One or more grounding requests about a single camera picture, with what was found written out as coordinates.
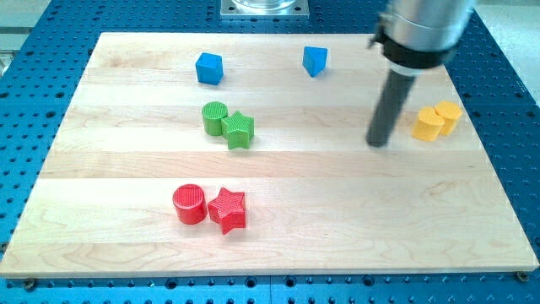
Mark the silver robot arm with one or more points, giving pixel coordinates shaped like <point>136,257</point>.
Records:
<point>421,34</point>

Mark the wooden board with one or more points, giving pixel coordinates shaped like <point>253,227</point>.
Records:
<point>319,199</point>

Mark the blue triangle block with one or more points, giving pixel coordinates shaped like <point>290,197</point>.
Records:
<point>314,60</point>

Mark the left board stop screw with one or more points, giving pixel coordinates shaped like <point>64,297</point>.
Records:
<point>28,284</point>

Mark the board stop screw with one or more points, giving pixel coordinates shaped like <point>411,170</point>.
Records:
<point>522,276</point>
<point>28,284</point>

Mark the right board stop screw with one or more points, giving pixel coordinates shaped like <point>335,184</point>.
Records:
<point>522,276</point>

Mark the green star block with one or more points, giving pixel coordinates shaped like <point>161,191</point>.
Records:
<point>238,130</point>

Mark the green cylinder block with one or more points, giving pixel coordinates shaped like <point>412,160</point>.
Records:
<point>212,114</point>

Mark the red star block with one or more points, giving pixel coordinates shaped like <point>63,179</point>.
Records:
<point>228,210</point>

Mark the red cylinder block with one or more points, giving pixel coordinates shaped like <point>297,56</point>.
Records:
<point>190,204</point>

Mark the blue cube block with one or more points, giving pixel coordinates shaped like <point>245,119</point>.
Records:
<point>209,68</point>

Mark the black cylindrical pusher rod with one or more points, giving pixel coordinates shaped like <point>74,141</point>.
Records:
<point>390,104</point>

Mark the yellow heart block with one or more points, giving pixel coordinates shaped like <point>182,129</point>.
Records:
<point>427,125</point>

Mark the yellow hexagon block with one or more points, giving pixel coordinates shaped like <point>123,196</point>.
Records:
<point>451,113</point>

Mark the blue perforated table plate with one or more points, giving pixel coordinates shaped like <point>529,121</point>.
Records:
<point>41,80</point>

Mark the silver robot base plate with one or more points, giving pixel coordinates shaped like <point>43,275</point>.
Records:
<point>264,9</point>

